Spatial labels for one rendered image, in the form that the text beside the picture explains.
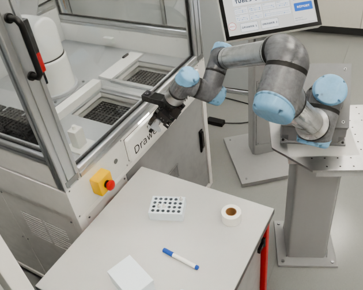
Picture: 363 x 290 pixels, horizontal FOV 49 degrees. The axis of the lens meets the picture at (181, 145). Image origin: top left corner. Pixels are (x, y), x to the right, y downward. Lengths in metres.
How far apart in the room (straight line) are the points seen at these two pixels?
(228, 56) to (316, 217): 0.99
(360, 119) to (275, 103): 0.91
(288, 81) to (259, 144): 1.69
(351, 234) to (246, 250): 1.17
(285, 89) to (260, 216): 0.54
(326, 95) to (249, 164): 1.33
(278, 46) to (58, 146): 0.72
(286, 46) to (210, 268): 0.71
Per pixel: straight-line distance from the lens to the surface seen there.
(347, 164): 1.68
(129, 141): 1.57
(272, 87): 1.08
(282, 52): 1.10
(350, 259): 2.34
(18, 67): 1.16
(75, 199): 1.45
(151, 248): 1.39
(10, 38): 1.13
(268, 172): 2.67
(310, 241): 2.17
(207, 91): 1.42
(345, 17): 4.43
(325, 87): 1.49
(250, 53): 1.25
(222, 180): 2.66
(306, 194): 1.90
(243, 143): 2.88
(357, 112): 1.98
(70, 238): 1.70
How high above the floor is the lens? 1.86
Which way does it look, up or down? 39 degrees down
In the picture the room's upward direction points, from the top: 8 degrees counter-clockwise
